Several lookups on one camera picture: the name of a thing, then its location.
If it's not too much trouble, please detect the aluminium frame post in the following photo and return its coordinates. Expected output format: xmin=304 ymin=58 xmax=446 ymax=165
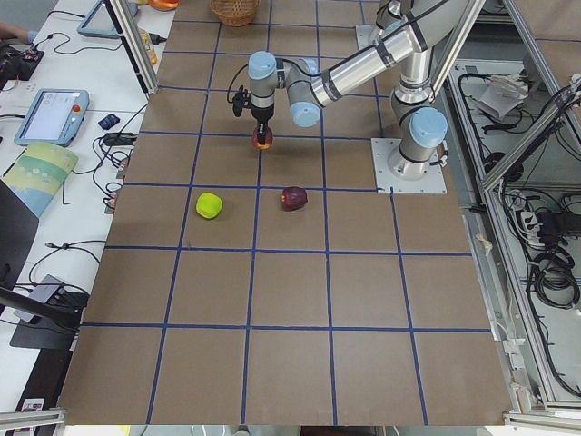
xmin=104 ymin=0 xmax=159 ymax=95

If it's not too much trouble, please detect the right teach pendant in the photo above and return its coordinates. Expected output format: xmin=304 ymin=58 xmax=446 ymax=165
xmin=77 ymin=1 xmax=118 ymax=39

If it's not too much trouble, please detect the rolled green patterned mat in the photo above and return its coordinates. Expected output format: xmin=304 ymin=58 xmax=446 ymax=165
xmin=2 ymin=142 xmax=79 ymax=218

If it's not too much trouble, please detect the black monitor stand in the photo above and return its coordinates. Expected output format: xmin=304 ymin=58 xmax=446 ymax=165
xmin=1 ymin=183 xmax=88 ymax=350

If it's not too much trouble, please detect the dark red apple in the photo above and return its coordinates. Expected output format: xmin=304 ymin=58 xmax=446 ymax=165
xmin=281 ymin=186 xmax=308 ymax=212

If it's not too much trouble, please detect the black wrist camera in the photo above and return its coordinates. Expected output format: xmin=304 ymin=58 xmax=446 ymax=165
xmin=232 ymin=86 xmax=251 ymax=117

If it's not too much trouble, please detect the left teach pendant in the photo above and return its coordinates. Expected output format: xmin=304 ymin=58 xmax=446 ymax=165
xmin=14 ymin=89 xmax=90 ymax=147

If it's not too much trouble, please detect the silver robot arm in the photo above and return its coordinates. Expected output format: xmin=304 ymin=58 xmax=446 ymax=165
xmin=232 ymin=1 xmax=484 ymax=181

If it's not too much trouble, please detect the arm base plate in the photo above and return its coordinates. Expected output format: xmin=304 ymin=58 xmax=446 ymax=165
xmin=355 ymin=25 xmax=381 ymax=50
xmin=371 ymin=138 xmax=448 ymax=194

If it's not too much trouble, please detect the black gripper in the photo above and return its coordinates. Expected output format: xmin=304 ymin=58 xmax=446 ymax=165
xmin=251 ymin=104 xmax=273 ymax=144

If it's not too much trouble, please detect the small dark blue pouch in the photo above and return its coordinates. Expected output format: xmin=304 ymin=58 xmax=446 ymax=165
xmin=98 ymin=114 xmax=120 ymax=130

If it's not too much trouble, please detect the woven wicker basket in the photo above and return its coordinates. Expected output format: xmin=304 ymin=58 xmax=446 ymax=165
xmin=210 ymin=0 xmax=261 ymax=27

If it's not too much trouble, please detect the teach pendant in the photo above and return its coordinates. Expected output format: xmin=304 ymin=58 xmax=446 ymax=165
xmin=14 ymin=89 xmax=90 ymax=147
xmin=77 ymin=1 xmax=118 ymax=39

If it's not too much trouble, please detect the orange bucket with lid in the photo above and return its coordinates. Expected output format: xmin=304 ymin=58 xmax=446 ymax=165
xmin=148 ymin=0 xmax=180 ymax=11

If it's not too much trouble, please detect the green apple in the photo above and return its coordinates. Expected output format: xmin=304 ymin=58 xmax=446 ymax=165
xmin=195 ymin=192 xmax=223 ymax=220

